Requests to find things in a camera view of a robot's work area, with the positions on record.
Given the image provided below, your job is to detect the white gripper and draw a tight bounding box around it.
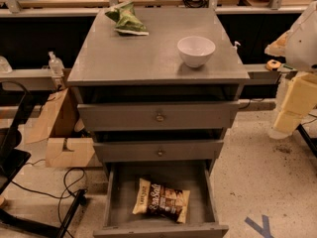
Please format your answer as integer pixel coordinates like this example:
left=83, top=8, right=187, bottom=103
left=268, top=72, right=317, bottom=140

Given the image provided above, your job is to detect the brown sea salt chip bag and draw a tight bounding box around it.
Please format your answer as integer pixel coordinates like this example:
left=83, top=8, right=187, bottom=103
left=133, top=178, right=190, bottom=223

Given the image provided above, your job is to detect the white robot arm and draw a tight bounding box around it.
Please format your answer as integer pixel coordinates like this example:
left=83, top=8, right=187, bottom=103
left=264, top=1, right=317, bottom=139

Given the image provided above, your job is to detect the grey middle drawer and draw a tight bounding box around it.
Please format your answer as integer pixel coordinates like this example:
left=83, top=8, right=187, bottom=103
left=94, top=140, right=223, bottom=163

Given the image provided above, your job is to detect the grey wooden drawer cabinet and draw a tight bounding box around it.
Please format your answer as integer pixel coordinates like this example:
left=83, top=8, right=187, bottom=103
left=66, top=6, right=251, bottom=174

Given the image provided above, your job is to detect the grey open bottom drawer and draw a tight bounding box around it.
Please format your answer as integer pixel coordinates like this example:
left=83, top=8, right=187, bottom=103
left=93, top=161, right=229, bottom=238

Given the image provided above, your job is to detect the grey top drawer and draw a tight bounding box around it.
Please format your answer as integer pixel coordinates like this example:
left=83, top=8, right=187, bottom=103
left=77, top=101, right=239, bottom=132

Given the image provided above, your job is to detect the green chip bag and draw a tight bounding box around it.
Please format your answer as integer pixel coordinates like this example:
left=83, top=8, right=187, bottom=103
left=105, top=1, right=149, bottom=36

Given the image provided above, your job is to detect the black stand leg right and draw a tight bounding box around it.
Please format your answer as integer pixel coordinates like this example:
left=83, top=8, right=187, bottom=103
left=297, top=125, right=317, bottom=158

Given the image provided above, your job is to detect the small white spray bottle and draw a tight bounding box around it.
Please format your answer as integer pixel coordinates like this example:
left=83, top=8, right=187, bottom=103
left=233, top=41, right=241, bottom=52

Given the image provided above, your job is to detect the white ceramic bowl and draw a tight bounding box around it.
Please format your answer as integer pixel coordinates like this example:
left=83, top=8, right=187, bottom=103
left=177, top=36, right=216, bottom=68

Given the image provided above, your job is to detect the blue floor tape mark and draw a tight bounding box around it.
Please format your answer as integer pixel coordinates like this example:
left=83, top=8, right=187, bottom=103
left=245, top=215, right=274, bottom=238

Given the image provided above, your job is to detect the open cardboard box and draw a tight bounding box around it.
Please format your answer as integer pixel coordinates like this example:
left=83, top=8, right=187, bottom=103
left=25, top=89, right=101, bottom=168

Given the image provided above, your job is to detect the clear sanitizer pump bottle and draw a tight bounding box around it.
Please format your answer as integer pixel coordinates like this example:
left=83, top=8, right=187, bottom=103
left=49, top=52, right=64, bottom=75

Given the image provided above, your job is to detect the black metal stand left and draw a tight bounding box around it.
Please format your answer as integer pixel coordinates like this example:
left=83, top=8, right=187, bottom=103
left=0, top=81, right=86, bottom=238

